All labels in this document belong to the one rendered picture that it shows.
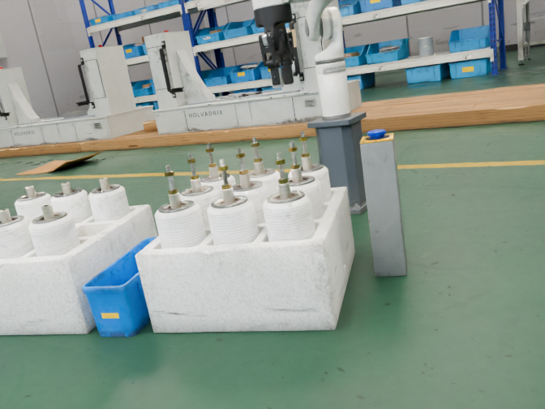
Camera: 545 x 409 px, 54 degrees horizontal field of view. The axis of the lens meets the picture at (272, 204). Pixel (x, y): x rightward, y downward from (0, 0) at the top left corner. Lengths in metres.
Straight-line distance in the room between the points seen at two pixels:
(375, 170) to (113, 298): 0.62
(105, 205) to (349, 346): 0.75
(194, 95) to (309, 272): 3.19
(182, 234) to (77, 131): 3.78
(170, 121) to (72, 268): 2.92
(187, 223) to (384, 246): 0.44
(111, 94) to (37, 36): 4.31
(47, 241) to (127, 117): 3.49
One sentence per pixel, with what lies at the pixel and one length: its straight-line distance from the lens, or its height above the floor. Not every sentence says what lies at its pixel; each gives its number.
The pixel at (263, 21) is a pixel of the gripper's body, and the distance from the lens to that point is 1.09.
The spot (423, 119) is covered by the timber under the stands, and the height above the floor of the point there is 0.05.
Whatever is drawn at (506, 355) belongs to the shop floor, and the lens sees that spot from 0.97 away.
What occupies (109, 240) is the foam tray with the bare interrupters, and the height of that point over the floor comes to 0.16.
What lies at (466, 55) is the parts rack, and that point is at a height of 0.22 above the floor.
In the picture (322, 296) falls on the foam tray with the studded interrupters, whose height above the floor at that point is 0.07.
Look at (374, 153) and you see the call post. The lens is 1.16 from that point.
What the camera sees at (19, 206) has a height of 0.24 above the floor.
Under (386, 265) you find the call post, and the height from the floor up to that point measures 0.03.
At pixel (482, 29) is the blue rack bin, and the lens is 6.23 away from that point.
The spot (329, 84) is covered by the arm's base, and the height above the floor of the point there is 0.41.
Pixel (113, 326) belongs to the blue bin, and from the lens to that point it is 1.21.
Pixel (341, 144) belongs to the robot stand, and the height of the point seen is 0.23.
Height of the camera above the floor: 0.52
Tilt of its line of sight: 16 degrees down
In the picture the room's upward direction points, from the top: 9 degrees counter-clockwise
